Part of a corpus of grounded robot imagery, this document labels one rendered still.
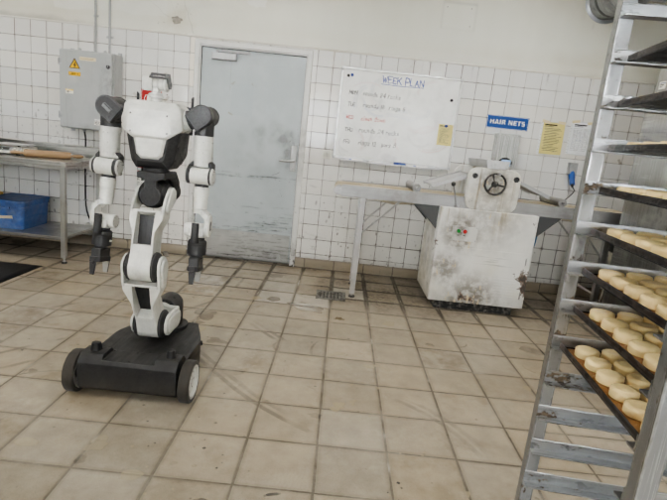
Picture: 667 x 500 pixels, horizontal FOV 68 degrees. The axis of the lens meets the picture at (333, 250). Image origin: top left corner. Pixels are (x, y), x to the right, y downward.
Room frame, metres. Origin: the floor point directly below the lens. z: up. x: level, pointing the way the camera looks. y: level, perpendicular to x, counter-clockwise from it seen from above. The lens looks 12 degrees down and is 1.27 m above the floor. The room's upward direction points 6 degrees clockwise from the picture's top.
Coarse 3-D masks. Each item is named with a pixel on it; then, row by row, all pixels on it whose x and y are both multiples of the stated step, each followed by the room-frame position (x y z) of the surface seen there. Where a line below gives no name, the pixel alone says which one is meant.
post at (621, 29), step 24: (624, 0) 1.10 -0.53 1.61; (624, 24) 1.10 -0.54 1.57; (624, 48) 1.10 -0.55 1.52; (600, 96) 1.11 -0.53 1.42; (600, 120) 1.10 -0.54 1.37; (600, 168) 1.10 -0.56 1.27; (576, 216) 1.11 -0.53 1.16; (576, 240) 1.10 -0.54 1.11; (576, 288) 1.10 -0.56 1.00; (552, 336) 1.11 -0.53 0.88; (552, 360) 1.10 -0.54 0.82; (528, 432) 1.13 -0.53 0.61; (528, 456) 1.10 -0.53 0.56
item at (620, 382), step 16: (576, 352) 1.04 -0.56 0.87; (592, 352) 1.02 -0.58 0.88; (608, 352) 1.03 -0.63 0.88; (592, 368) 0.97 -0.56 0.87; (608, 368) 0.96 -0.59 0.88; (624, 368) 0.96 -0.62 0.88; (608, 384) 0.90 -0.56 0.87; (624, 384) 0.88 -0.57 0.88; (640, 384) 0.89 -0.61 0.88; (624, 400) 0.81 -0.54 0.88; (640, 400) 0.82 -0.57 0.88; (624, 416) 0.79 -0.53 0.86; (640, 416) 0.77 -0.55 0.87
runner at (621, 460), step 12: (540, 444) 1.10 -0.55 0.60; (552, 444) 1.10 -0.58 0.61; (564, 444) 1.09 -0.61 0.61; (576, 444) 1.09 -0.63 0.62; (552, 456) 1.07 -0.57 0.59; (564, 456) 1.08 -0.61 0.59; (576, 456) 1.08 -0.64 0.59; (588, 456) 1.09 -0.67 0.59; (600, 456) 1.08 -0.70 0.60; (612, 456) 1.08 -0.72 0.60; (624, 456) 1.08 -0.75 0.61; (624, 468) 1.06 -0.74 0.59
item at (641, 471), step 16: (656, 368) 0.68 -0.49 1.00; (656, 384) 0.67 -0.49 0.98; (656, 400) 0.66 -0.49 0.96; (656, 416) 0.66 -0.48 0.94; (640, 432) 0.68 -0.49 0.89; (656, 432) 0.65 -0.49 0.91; (640, 448) 0.67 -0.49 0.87; (656, 448) 0.65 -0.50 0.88; (640, 464) 0.66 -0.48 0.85; (656, 464) 0.65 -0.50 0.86; (640, 480) 0.65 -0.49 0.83; (656, 480) 0.65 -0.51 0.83; (624, 496) 0.68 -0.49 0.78; (640, 496) 0.65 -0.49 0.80
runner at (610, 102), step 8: (608, 96) 1.10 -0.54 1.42; (616, 96) 1.10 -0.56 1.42; (624, 96) 1.10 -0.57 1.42; (632, 96) 1.09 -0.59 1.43; (608, 104) 1.10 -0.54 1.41; (616, 104) 1.10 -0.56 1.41; (640, 112) 1.09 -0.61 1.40; (648, 112) 1.08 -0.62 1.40; (656, 112) 1.07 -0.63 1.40; (664, 112) 1.06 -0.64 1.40
